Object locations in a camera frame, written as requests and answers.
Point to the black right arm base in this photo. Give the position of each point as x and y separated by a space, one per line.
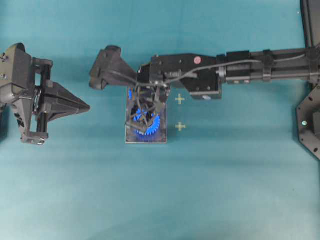
308 122

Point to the reflective metal base plate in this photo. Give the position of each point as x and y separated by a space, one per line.
160 137

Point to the small blue gear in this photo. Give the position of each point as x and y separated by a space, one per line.
130 94

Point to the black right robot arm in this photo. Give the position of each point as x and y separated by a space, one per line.
203 76

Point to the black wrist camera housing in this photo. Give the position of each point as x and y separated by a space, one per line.
110 69

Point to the large blue gear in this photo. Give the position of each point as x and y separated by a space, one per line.
155 122

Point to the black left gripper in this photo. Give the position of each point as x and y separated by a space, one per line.
23 81

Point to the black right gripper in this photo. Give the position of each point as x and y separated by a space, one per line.
152 91

